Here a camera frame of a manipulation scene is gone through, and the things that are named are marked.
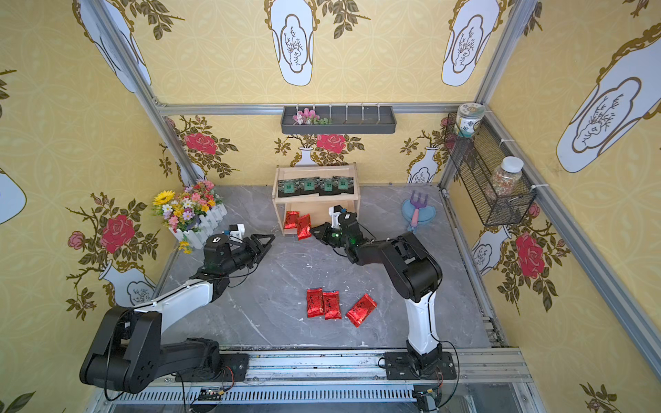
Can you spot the aluminium rail frame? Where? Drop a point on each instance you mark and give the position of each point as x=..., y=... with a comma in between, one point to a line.
x=486, y=379

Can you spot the glass jar white lid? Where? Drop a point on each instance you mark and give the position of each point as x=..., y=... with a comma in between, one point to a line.
x=505, y=177

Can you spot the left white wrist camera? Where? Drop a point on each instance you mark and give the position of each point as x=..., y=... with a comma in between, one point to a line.
x=236, y=231

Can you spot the purple pink toy rake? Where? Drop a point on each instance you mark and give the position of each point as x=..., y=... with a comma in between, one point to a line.
x=418, y=201

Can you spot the blue dustpan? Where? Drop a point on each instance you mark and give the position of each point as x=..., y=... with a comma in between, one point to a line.
x=425, y=216

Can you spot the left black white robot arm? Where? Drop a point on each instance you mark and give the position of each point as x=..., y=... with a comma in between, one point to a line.
x=127, y=352

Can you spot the red tea bag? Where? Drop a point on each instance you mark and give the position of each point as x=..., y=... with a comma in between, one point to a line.
x=315, y=303
x=291, y=220
x=304, y=227
x=331, y=302
x=361, y=310

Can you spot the flower bouquet white fence pot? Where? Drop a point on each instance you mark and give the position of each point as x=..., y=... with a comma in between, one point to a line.
x=192, y=215

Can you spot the wooden two-tier shelf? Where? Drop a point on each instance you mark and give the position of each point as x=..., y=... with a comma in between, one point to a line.
x=316, y=205

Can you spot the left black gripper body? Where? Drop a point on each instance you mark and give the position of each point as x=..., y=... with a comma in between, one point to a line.
x=247, y=250

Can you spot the green tea bag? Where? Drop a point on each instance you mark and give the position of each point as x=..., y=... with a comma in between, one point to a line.
x=345, y=185
x=288, y=188
x=308, y=185
x=328, y=186

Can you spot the grey wall tray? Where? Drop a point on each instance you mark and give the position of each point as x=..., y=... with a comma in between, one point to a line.
x=344, y=118

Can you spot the patterned tin jar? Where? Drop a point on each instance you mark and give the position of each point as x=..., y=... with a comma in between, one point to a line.
x=468, y=119

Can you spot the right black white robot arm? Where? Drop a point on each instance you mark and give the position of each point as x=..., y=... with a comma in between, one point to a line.
x=414, y=273

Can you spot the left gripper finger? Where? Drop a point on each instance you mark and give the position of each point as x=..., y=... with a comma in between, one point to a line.
x=263, y=239
x=259, y=251

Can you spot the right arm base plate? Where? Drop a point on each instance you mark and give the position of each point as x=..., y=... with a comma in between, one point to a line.
x=405, y=366

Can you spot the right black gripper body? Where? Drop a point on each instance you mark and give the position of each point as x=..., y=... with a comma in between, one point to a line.
x=331, y=236

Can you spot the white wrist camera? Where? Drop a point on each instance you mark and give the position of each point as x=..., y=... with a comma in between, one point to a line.
x=236, y=231
x=335, y=212

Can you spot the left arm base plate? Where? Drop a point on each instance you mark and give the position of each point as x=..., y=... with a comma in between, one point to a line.
x=230, y=367

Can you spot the pink flowers in tray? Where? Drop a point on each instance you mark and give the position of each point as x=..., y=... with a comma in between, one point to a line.
x=309, y=117

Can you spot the small circuit board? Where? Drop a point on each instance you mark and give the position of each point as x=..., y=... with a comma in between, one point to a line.
x=209, y=394

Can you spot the black wire wall basket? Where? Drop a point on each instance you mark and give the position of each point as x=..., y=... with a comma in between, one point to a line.
x=476, y=160

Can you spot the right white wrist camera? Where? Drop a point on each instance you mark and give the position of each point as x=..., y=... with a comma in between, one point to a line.
x=335, y=212

